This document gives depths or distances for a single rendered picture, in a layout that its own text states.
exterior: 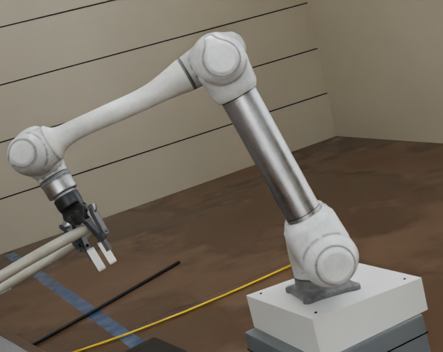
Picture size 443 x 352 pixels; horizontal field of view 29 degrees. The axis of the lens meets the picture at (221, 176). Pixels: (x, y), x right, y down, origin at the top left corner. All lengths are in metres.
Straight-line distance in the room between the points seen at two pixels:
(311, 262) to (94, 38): 6.24
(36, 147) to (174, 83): 0.43
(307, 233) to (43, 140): 0.73
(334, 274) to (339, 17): 6.82
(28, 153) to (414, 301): 1.18
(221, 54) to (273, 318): 0.85
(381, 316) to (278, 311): 0.30
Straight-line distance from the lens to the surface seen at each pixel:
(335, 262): 2.26
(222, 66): 2.16
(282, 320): 2.54
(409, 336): 2.58
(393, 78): 8.49
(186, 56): 2.40
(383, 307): 2.51
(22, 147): 2.23
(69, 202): 2.40
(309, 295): 2.52
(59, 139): 2.27
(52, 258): 2.77
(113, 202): 8.41
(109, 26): 8.37
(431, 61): 8.01
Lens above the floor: 1.84
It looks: 12 degrees down
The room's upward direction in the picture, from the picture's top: 14 degrees counter-clockwise
